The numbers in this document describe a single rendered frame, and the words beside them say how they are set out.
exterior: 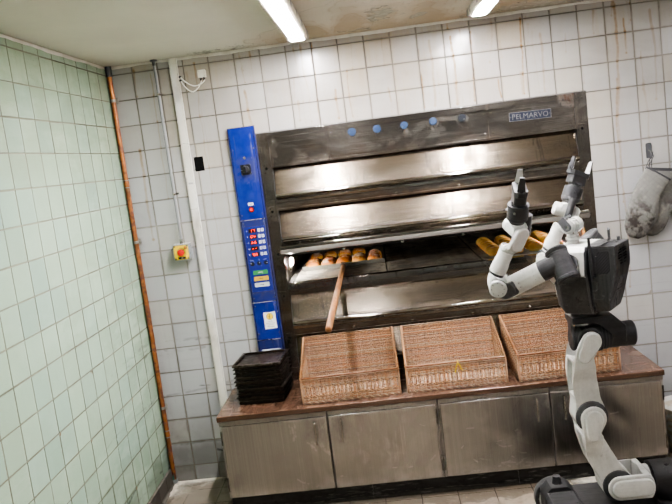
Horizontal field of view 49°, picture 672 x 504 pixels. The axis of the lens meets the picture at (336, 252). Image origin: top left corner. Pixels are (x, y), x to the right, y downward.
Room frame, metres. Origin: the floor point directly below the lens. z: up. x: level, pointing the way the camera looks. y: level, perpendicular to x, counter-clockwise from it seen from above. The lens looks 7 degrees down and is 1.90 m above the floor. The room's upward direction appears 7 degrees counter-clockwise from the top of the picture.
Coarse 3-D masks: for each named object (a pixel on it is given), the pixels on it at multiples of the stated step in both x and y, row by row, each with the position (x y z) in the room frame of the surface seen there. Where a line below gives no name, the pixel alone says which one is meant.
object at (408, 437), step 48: (528, 384) 3.83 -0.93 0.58; (624, 384) 3.80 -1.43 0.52; (240, 432) 3.93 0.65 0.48; (288, 432) 3.92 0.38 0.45; (336, 432) 3.90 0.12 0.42; (384, 432) 3.88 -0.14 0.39; (432, 432) 3.87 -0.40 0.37; (480, 432) 3.85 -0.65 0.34; (528, 432) 3.84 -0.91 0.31; (624, 432) 3.81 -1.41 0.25; (240, 480) 3.94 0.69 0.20; (288, 480) 3.92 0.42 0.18; (336, 480) 3.90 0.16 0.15; (384, 480) 3.89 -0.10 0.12; (432, 480) 3.91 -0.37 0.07; (480, 480) 3.90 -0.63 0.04; (528, 480) 3.88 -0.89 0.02
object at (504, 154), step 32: (352, 160) 4.46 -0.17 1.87; (384, 160) 4.44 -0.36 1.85; (416, 160) 4.42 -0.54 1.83; (448, 160) 4.40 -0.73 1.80; (480, 160) 4.38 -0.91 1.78; (512, 160) 4.36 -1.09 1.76; (544, 160) 4.34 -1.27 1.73; (576, 160) 4.32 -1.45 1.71; (288, 192) 4.43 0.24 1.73; (320, 192) 4.41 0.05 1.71
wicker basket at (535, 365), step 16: (512, 320) 4.33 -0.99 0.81; (528, 320) 4.32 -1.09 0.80; (544, 320) 4.31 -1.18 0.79; (560, 320) 4.31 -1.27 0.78; (512, 336) 4.30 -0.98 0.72; (528, 336) 4.30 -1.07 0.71; (544, 336) 4.29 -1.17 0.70; (560, 336) 4.28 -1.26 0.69; (512, 352) 4.02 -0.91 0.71; (528, 352) 4.27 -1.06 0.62; (544, 352) 3.87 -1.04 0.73; (560, 352) 3.87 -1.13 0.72; (608, 352) 3.86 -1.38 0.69; (512, 368) 4.08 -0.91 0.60; (528, 368) 3.88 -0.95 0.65; (544, 368) 3.88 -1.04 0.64; (560, 368) 3.87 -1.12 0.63; (608, 368) 3.86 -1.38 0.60
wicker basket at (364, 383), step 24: (312, 336) 4.41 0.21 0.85; (336, 336) 4.40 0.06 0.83; (360, 336) 4.39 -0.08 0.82; (384, 336) 4.38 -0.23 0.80; (312, 360) 4.38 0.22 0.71; (336, 360) 4.37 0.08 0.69; (360, 360) 4.36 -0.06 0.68; (384, 360) 4.34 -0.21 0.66; (312, 384) 3.96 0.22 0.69; (336, 384) 3.95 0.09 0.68; (360, 384) 4.17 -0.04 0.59; (384, 384) 4.11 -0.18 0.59
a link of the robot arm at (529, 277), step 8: (520, 272) 3.11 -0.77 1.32; (528, 272) 3.08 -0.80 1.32; (536, 272) 3.06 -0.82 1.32; (496, 280) 3.11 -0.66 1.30; (512, 280) 3.11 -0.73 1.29; (520, 280) 3.09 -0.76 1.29; (528, 280) 3.08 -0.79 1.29; (536, 280) 3.07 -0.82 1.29; (544, 280) 3.07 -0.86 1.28; (496, 288) 3.11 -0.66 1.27; (504, 288) 3.10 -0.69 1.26; (512, 288) 3.10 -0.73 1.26; (520, 288) 3.10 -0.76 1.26; (528, 288) 3.10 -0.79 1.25; (496, 296) 3.12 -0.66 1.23; (504, 296) 3.11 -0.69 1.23; (512, 296) 3.11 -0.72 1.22
